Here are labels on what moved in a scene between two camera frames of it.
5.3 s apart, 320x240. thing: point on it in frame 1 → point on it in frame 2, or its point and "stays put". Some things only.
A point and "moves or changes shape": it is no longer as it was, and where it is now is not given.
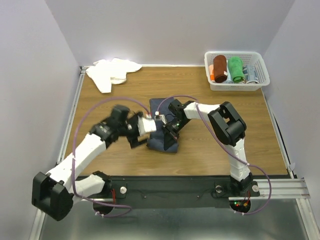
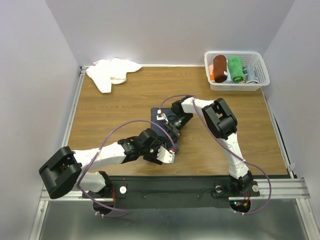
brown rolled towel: (220, 66) stays put
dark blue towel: (158, 107) moves or changes shape
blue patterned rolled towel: (249, 73) stays put
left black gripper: (133, 141) → (153, 158)
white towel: (104, 73) stays put
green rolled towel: (235, 64) stays put
